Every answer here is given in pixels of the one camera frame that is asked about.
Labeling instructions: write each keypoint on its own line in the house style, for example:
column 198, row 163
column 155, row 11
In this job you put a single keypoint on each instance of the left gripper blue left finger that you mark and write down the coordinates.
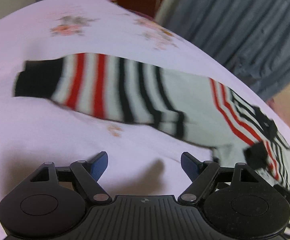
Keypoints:
column 86, row 175

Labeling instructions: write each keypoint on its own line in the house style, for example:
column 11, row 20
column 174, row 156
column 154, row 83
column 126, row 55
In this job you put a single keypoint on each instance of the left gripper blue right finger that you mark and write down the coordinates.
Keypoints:
column 202, row 176

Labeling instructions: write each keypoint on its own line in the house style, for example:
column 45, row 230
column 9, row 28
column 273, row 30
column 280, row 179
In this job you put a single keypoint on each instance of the striped white red black sweater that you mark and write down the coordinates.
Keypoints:
column 253, row 155

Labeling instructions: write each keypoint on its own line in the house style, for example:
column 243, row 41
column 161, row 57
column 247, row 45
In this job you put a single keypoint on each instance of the pink floral bed sheet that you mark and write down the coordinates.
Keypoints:
column 142, row 161

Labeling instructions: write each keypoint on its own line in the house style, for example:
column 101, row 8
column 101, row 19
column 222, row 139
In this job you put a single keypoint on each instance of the blue grey curtain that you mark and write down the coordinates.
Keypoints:
column 250, row 38

